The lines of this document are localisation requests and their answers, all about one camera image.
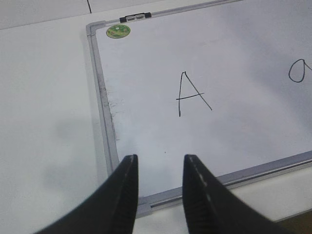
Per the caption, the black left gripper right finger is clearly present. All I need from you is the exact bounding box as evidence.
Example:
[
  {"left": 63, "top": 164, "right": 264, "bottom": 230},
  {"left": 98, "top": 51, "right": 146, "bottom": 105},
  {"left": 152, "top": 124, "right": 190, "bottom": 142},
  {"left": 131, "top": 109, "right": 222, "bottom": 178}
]
[{"left": 183, "top": 155, "right": 289, "bottom": 234}]

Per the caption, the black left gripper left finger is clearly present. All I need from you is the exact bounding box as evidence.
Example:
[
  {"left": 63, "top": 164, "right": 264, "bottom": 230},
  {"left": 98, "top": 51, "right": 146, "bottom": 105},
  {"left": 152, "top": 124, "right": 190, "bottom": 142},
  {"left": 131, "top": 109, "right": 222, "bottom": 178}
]
[{"left": 39, "top": 155, "right": 138, "bottom": 234}]

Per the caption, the round green magnet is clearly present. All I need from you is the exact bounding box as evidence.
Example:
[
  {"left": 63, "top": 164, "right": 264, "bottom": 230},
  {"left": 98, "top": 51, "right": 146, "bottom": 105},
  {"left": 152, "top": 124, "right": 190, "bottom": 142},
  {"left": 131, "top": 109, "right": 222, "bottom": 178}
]
[{"left": 106, "top": 24, "right": 131, "bottom": 39}]

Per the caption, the white aluminium-framed whiteboard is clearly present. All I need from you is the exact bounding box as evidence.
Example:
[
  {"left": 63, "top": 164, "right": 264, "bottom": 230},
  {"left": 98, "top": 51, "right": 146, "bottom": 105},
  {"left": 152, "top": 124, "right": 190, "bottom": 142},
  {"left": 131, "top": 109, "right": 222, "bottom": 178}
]
[{"left": 86, "top": 0, "right": 312, "bottom": 217}]

